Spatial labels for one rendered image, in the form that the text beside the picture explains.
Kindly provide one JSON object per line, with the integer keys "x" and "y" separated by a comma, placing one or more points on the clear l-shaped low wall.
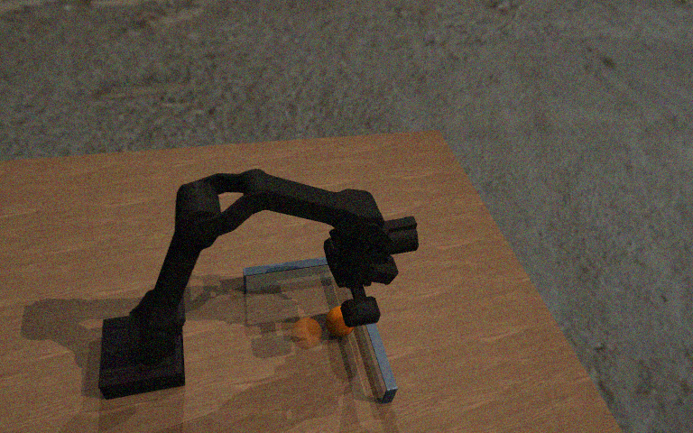
{"x": 307, "y": 275}

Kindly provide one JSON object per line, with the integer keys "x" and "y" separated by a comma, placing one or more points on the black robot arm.
{"x": 360, "y": 233}

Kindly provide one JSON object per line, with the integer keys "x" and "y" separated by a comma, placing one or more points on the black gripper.
{"x": 360, "y": 310}

